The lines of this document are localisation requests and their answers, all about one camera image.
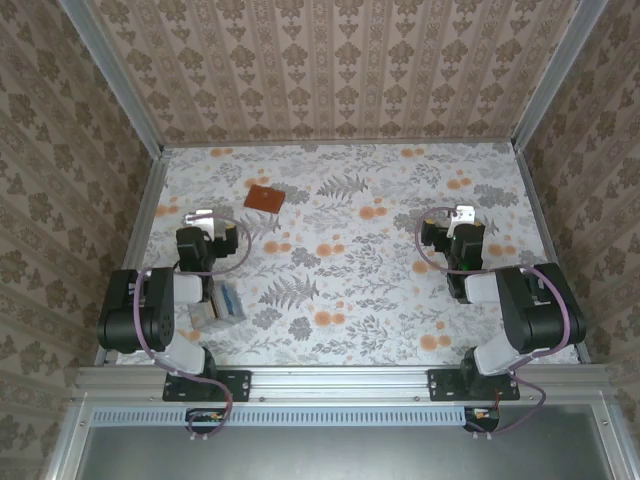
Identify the floral table cover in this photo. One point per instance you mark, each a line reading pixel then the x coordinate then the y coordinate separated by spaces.
pixel 350 325

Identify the clear plastic card box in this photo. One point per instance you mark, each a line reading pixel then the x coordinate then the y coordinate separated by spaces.
pixel 220 322

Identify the grey metal panel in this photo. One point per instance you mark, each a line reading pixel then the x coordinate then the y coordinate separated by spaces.
pixel 340 455

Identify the aluminium frame post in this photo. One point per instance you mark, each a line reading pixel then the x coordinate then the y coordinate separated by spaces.
pixel 122 85
pixel 554 75

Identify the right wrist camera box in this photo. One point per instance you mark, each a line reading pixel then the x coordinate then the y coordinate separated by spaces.
pixel 462 215

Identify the aluminium table side rail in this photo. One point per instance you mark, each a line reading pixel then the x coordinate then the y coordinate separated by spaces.
pixel 148 200
pixel 535 200

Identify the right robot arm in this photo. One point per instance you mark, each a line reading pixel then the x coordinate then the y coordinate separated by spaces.
pixel 535 310

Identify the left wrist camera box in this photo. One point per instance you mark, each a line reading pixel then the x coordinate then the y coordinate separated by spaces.
pixel 200 218

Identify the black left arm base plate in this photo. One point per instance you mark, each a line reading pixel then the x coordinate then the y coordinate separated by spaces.
pixel 240 385

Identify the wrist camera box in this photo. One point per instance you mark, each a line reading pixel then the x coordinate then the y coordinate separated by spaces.
pixel 200 218
pixel 462 215

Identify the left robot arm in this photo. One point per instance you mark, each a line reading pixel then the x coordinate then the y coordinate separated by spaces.
pixel 155 310

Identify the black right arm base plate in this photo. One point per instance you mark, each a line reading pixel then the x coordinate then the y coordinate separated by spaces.
pixel 440 385

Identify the long aluminium base rail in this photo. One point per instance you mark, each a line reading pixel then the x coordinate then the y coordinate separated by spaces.
pixel 340 382

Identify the brown leather card holder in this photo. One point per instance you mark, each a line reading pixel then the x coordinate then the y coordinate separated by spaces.
pixel 265 199

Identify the aluminium panel frame rail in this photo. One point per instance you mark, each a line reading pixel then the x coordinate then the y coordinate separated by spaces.
pixel 70 435
pixel 611 440

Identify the aluminium table end rail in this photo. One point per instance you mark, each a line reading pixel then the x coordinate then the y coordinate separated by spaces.
pixel 340 142

